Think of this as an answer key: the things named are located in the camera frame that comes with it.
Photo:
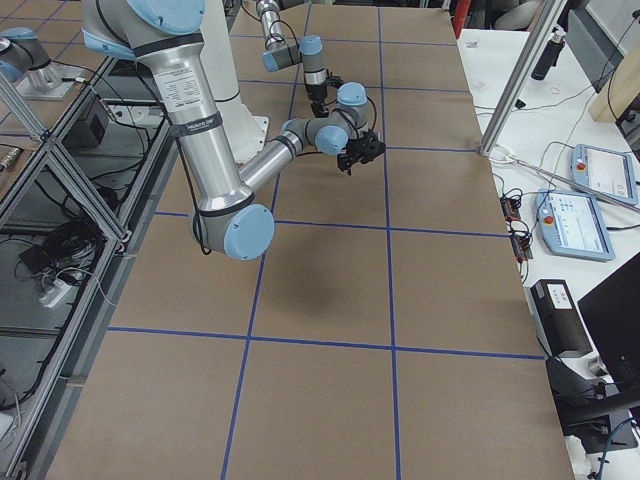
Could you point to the small circuit board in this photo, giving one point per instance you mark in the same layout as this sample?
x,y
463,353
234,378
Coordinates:
x,y
510,208

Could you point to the black power adapter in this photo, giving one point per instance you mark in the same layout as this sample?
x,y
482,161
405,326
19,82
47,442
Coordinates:
x,y
35,258

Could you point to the black monitor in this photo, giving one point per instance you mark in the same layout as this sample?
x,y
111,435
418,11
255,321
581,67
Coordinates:
x,y
611,314

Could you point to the far teach pendant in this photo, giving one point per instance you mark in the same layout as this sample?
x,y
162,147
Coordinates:
x,y
607,171

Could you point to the teach pendant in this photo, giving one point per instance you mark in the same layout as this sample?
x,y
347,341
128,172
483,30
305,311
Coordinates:
x,y
572,225
607,171

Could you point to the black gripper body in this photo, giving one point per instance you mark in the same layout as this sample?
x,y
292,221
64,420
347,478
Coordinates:
x,y
361,149
316,94

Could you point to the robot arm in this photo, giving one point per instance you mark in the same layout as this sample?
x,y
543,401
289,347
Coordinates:
x,y
186,46
284,49

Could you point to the near teach pendant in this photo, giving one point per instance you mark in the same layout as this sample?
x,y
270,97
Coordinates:
x,y
572,225

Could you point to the black box with label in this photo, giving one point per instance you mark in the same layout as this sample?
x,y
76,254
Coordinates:
x,y
561,324

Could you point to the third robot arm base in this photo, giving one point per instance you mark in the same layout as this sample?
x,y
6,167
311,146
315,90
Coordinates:
x,y
26,63

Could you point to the white power strip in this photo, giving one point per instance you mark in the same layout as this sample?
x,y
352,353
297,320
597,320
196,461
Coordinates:
x,y
56,292

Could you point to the black electronics box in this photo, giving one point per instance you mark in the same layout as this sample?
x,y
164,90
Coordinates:
x,y
89,128

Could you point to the black bottle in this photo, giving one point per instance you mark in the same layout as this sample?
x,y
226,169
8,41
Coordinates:
x,y
549,56

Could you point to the aluminium frame post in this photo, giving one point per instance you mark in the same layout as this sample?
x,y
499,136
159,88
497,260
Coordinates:
x,y
527,59

